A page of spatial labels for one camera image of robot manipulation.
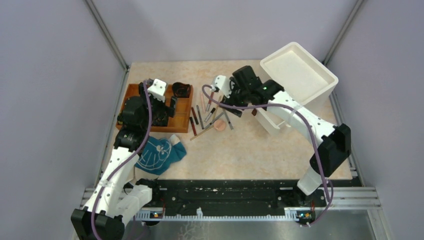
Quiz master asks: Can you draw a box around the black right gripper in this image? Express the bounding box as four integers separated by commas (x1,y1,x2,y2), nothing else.
219,77,250,117

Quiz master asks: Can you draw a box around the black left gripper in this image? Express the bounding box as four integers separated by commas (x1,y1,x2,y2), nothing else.
139,82,177,130

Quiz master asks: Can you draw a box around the white pull-out drawer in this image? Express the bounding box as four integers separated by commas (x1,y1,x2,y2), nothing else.
254,108,293,136

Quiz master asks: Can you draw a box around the white drawer organizer box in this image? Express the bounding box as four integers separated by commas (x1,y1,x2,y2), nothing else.
260,41,339,114

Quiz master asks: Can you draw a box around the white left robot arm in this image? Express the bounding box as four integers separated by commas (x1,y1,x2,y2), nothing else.
70,95,178,240

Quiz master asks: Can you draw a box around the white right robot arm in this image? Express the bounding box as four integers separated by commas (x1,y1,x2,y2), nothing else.
212,65,352,206

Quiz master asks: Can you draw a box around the maroon makeup pencil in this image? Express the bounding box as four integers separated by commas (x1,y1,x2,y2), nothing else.
206,100,212,112

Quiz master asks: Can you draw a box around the grey makeup pencil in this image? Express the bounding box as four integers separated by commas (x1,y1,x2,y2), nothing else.
222,109,234,130

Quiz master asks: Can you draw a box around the pink makeup pencil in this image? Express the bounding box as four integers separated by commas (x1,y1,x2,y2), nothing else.
199,92,207,113

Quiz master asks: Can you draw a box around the wooden compartment tray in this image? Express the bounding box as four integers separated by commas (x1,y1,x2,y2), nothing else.
115,83,194,134

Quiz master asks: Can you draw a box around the black coiled band top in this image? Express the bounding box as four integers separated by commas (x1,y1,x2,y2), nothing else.
171,82,192,98

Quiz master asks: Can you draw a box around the teal patterned cloth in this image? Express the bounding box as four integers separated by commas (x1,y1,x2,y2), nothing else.
133,134,187,179

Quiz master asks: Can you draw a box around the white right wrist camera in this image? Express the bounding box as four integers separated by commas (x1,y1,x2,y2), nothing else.
211,75,233,99

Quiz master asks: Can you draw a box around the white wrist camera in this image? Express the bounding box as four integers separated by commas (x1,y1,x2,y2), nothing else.
211,75,233,99
147,78,168,103

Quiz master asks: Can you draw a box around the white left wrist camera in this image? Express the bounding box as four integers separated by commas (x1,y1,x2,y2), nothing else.
147,78,168,103

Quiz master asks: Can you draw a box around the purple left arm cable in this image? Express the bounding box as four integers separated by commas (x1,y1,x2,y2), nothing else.
89,79,154,240

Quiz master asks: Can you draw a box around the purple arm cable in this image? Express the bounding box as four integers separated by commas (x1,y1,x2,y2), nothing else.
202,84,334,227
89,79,154,240

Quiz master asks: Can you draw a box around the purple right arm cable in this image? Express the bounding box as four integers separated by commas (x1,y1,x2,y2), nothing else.
202,84,334,227

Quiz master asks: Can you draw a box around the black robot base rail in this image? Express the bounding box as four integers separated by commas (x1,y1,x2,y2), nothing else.
129,178,362,218

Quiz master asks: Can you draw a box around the grey slotted cable duct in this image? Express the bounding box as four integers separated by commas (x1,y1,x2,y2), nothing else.
135,208,313,222

